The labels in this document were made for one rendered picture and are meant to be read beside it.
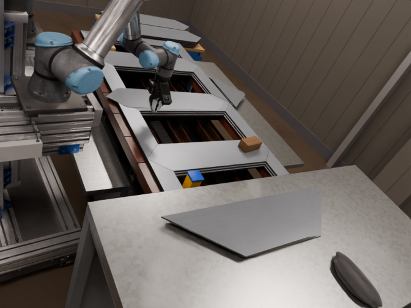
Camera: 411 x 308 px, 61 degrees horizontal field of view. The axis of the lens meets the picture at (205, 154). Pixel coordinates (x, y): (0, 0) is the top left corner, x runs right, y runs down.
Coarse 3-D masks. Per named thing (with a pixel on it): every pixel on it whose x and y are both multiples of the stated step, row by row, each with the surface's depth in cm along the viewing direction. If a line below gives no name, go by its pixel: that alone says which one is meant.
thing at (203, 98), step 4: (200, 96) 215; (204, 96) 217; (204, 100) 212; (208, 100) 214; (204, 104) 208; (208, 104) 210; (212, 104) 212; (208, 108) 207; (212, 108) 208; (216, 108) 210
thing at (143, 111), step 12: (156, 48) 250; (144, 72) 218; (180, 72) 232; (192, 72) 237; (108, 84) 189; (120, 108) 176; (144, 108) 183; (228, 120) 208; (132, 132) 166; (240, 132) 201; (144, 156) 156; (204, 168) 163; (216, 168) 168; (228, 168) 172; (240, 168) 176; (252, 168) 181; (264, 168) 185; (156, 180) 148
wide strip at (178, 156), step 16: (160, 144) 165; (176, 144) 169; (192, 144) 174; (208, 144) 178; (224, 144) 184; (160, 160) 156; (176, 160) 160; (192, 160) 164; (208, 160) 168; (224, 160) 173; (240, 160) 178; (256, 160) 183
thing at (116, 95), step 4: (112, 92) 184; (116, 92) 185; (120, 92) 187; (112, 96) 181; (116, 96) 183; (120, 96) 184; (116, 100) 180; (120, 100) 181; (124, 100) 182; (124, 104) 179
